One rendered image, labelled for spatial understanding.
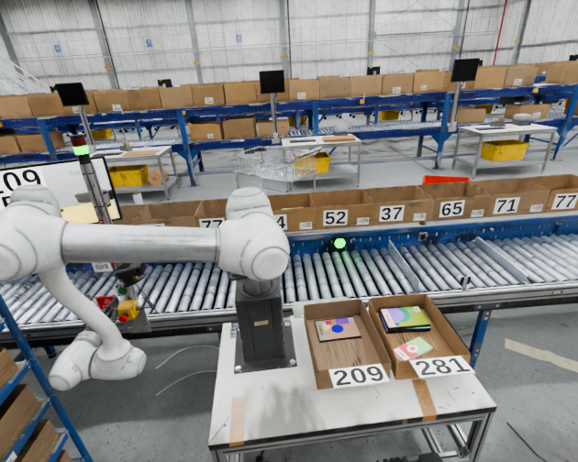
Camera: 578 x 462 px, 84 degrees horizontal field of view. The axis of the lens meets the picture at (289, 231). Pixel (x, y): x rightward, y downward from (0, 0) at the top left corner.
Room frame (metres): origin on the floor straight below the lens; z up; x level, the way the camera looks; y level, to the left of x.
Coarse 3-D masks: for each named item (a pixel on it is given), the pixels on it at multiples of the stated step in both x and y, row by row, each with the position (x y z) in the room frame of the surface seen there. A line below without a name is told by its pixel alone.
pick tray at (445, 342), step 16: (384, 304) 1.23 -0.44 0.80; (400, 304) 1.23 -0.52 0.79; (416, 304) 1.23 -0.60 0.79; (432, 304) 1.16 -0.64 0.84; (432, 320) 1.14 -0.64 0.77; (384, 336) 0.98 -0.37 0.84; (400, 336) 1.05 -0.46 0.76; (416, 336) 1.05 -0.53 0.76; (432, 336) 1.04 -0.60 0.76; (448, 336) 1.00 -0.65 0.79; (432, 352) 0.96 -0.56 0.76; (448, 352) 0.95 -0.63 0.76; (464, 352) 0.89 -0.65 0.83; (400, 368) 0.85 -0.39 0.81
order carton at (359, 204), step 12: (312, 192) 2.21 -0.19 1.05; (324, 192) 2.21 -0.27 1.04; (336, 192) 2.21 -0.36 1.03; (348, 192) 2.22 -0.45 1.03; (360, 192) 2.22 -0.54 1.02; (324, 204) 2.21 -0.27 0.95; (336, 204) 2.21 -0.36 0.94; (348, 204) 1.93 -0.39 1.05; (360, 204) 1.93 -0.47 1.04; (372, 204) 1.93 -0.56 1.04; (348, 216) 1.93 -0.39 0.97; (360, 216) 1.93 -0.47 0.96; (372, 216) 1.93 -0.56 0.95; (324, 228) 1.92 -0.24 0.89
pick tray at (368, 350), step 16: (320, 304) 1.21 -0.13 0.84; (336, 304) 1.21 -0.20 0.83; (352, 304) 1.22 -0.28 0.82; (304, 320) 1.18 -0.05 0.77; (368, 320) 1.10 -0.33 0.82; (368, 336) 1.07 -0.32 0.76; (320, 352) 1.00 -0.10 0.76; (336, 352) 0.99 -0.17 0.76; (352, 352) 0.98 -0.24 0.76; (368, 352) 0.98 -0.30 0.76; (384, 352) 0.90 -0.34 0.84; (320, 368) 0.91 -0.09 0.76; (384, 368) 0.84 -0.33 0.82; (320, 384) 0.82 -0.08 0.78
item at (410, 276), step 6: (390, 246) 1.82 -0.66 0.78; (390, 252) 1.81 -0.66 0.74; (396, 252) 1.71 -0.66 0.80; (396, 258) 1.70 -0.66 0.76; (402, 258) 1.62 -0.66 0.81; (402, 264) 1.61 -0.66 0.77; (402, 270) 1.60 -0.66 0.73; (408, 270) 1.52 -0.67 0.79; (408, 276) 1.51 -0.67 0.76; (414, 276) 1.45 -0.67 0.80; (414, 282) 1.44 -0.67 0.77; (414, 288) 1.43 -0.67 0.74
